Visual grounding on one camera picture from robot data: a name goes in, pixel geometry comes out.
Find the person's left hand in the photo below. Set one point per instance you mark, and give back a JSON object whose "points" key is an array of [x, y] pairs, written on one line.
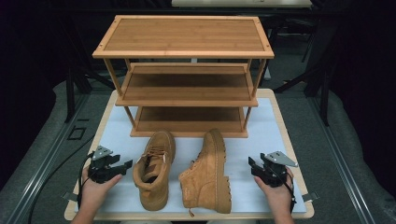
{"points": [[95, 193]]}

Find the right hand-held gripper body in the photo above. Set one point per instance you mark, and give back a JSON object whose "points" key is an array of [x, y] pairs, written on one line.
{"points": [[275, 172]]}

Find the grey metal table bracket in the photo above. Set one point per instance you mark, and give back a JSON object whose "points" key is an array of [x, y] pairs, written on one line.
{"points": [[310, 196], [69, 196]]}

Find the black metal stand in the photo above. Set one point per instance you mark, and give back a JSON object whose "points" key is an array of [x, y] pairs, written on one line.
{"points": [[70, 93], [325, 102]]}

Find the tan suede boot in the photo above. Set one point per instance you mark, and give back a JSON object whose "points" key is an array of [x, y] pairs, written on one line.
{"points": [[155, 193], [207, 183]]}

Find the person's right hand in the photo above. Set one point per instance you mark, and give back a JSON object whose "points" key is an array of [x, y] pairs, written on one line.
{"points": [[278, 196]]}

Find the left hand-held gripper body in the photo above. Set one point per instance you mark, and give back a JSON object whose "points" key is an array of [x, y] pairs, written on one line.
{"points": [[101, 171]]}

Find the white table mat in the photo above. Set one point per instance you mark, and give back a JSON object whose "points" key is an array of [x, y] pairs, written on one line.
{"points": [[249, 186]]}

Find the wooden three-tier shoe rack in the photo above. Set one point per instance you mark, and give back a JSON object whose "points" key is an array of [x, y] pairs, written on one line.
{"points": [[186, 37]]}

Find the grey metal floor rail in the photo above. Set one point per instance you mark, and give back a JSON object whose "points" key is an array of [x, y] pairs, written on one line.
{"points": [[43, 168], [339, 161]]}

